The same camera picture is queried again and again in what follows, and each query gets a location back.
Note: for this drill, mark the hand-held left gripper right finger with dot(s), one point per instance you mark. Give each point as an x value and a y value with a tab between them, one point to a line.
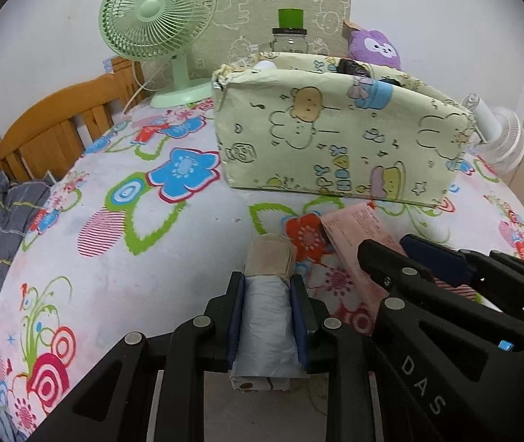
299	327

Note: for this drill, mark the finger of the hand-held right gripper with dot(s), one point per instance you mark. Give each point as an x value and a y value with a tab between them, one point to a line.
436	258
386	267

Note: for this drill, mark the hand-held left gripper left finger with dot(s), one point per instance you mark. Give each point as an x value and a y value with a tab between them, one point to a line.
234	327

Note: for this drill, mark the grey plastic bag roll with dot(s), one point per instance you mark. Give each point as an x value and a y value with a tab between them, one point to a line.
266	322

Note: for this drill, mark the pink packet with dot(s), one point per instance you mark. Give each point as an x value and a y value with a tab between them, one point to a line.
354	230

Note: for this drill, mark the pale yellow printed storage box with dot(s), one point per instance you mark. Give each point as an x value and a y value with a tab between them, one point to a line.
335	147

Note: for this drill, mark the beige tissue pack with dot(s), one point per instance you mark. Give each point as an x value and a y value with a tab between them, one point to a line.
268	258

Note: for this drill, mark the white desk fan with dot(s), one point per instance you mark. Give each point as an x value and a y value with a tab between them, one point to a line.
505	138

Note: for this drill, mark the floral bedsheet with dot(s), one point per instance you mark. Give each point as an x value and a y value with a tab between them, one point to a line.
105	239

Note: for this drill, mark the purple plush toy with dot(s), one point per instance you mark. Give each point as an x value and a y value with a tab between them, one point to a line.
372	46

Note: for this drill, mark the grey plaid pillow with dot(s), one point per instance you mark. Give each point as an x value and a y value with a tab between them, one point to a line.
4	221

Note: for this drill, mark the green cylinder cap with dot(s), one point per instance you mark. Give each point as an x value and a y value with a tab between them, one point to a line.
290	18

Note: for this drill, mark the wooden bed headboard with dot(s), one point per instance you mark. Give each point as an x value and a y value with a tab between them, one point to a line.
59	119

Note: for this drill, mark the printed cardboard sheet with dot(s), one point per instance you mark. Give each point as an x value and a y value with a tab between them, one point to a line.
243	14

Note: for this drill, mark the green desk fan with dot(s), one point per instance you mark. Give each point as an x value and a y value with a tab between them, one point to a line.
151	9

